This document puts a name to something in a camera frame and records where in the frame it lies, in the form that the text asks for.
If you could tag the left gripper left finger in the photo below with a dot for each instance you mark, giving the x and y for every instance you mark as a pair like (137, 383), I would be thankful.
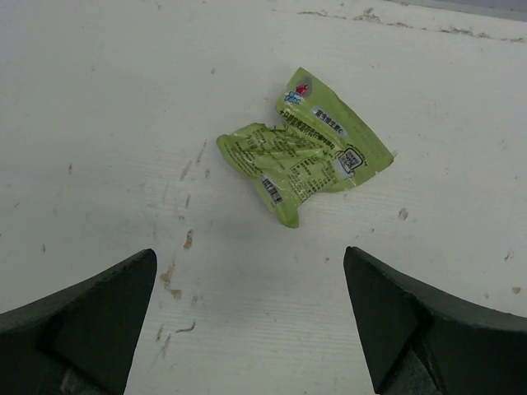
(82, 339)

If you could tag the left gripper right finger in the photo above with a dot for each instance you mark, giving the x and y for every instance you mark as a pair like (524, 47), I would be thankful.
(418, 339)

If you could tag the green snack packet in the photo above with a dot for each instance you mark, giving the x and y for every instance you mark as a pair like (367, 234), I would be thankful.
(323, 146)

